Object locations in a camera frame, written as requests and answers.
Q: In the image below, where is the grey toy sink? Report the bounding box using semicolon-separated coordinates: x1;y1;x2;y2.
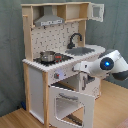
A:
66;47;94;56

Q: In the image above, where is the black toy stovetop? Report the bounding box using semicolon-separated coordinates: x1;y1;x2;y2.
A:
35;53;71;66

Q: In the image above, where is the left red stove knob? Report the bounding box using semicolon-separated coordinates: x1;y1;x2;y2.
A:
54;73;60;79

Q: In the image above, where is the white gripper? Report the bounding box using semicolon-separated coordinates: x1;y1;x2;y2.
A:
73;61;90;73

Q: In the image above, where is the grey backdrop curtain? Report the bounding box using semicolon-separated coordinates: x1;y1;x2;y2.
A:
0;0;128;117

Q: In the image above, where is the grey range hood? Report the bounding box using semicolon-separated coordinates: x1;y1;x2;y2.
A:
35;5;64;27

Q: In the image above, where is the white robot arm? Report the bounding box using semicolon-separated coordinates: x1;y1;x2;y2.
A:
73;50;128;81

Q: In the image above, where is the white oven door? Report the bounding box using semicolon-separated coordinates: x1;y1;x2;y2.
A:
49;86;95;128

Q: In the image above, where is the silver toy pot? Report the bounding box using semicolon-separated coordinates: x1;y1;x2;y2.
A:
40;51;55;62

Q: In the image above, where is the white microwave door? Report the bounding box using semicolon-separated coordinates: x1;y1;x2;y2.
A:
88;3;104;22

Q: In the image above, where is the white cabinet door with dispenser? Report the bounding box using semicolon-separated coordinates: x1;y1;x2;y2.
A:
79;73;100;98

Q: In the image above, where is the black toy faucet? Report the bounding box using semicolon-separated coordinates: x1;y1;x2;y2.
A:
67;33;82;49

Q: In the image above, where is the wooden toy kitchen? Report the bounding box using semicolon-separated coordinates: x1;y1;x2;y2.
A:
22;2;104;128

